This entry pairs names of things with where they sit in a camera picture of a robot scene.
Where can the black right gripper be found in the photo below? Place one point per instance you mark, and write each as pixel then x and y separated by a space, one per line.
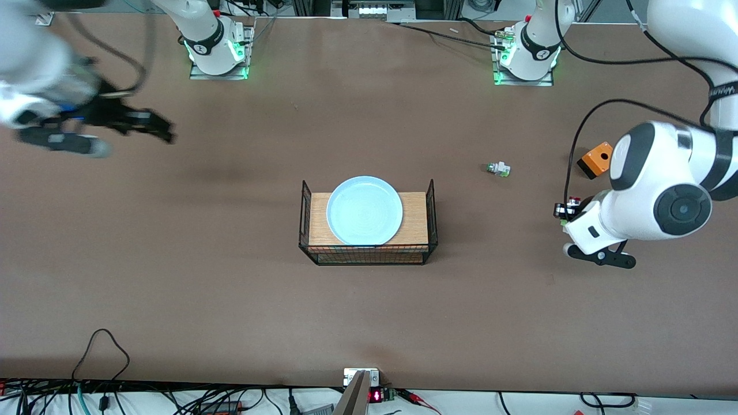
pixel 107 112

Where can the red pushbutton switch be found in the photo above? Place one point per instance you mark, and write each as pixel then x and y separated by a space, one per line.
pixel 573 200

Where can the light blue plate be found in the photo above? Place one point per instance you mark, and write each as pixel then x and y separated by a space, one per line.
pixel 364 210

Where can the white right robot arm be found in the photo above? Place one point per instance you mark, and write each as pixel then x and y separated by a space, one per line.
pixel 213 34

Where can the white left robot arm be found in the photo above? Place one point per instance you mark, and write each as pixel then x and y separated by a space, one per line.
pixel 651 190

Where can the wooden board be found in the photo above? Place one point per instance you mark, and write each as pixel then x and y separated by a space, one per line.
pixel 320 230

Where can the red probe lead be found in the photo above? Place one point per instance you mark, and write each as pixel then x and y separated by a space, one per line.
pixel 418 399

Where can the red digit display module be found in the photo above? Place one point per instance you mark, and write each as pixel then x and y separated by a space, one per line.
pixel 376 395

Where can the grey metal bar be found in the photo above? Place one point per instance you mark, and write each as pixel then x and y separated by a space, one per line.
pixel 354 397

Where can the black power adapter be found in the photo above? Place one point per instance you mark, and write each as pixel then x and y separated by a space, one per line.
pixel 222 407

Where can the orange button enclosure box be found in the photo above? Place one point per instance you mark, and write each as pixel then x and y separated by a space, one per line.
pixel 597 158

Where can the green white pushbutton switch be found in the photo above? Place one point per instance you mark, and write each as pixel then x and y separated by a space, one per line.
pixel 499 169

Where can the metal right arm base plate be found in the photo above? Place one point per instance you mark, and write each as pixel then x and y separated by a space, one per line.
pixel 249 52

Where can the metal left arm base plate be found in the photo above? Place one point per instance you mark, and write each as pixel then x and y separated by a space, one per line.
pixel 545 82

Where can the aluminium frame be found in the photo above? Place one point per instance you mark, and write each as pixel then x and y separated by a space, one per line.
pixel 372 8

